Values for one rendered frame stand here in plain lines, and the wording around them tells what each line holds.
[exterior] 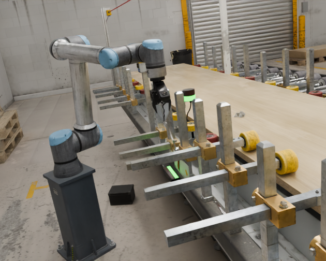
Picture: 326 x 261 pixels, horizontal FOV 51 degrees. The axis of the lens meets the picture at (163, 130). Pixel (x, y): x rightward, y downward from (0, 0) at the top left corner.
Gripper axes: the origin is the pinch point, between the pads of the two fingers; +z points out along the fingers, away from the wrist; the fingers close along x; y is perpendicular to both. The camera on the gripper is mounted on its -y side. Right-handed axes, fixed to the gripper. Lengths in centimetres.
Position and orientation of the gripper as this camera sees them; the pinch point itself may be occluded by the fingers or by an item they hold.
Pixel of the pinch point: (163, 119)
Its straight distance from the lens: 163.5
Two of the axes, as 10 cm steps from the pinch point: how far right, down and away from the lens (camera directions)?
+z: 1.3, 9.5, 3.0
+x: -9.6, 2.0, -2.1
